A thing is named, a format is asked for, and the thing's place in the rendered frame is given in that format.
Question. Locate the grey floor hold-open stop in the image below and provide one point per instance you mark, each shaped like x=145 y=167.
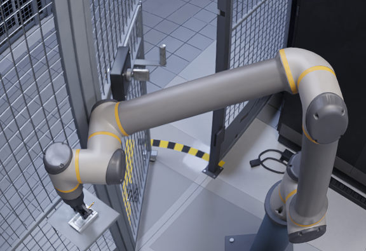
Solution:
x=153 y=156

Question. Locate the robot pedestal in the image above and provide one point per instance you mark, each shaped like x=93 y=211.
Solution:
x=257 y=233

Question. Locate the white tray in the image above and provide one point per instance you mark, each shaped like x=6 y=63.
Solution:
x=85 y=223

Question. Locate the dark grey cage post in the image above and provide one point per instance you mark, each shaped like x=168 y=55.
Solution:
x=223 y=70

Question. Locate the steel thumb-turn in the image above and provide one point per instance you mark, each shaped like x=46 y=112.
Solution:
x=140 y=74

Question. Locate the dark lock box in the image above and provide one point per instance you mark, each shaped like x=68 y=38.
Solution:
x=117 y=73

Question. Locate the grey mesh cage gate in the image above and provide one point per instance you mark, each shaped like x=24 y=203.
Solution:
x=134 y=19

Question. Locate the grey mesh fence panel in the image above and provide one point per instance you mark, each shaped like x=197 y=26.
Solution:
x=31 y=105
x=257 y=13

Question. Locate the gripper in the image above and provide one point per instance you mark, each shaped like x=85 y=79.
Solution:
x=75 y=204

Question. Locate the black server cabinet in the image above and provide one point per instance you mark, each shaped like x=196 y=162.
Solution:
x=328 y=19

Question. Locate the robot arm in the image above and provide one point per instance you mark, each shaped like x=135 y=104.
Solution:
x=200 y=90

